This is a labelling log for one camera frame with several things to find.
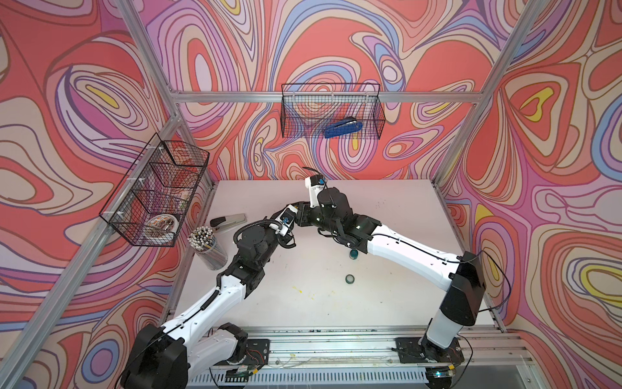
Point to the left black wire basket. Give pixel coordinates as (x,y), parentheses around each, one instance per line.
(163,179)

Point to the cup of pencils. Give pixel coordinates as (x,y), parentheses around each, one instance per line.
(205,244)

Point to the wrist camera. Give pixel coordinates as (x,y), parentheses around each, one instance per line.
(287,220)
(315,185)

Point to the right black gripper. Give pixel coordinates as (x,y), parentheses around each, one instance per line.
(303,210)

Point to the grey stapler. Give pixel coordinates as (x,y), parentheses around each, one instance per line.
(227,222)

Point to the black wire basket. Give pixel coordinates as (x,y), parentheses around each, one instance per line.
(308,108)
(163,179)

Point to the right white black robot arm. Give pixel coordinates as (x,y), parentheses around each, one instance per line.
(460,276)

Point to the back black wire basket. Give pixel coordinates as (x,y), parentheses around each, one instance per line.
(308,108)

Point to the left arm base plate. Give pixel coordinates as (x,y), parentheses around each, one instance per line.
(257,353)

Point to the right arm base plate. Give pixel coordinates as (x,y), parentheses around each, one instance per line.
(421,350)

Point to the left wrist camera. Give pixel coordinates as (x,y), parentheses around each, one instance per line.
(287,220)

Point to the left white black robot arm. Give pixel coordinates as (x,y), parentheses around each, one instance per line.
(170,355)

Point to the blue stapler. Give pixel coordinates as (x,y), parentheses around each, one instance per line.
(344,127)

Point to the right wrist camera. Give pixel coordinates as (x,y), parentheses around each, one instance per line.
(315,185)

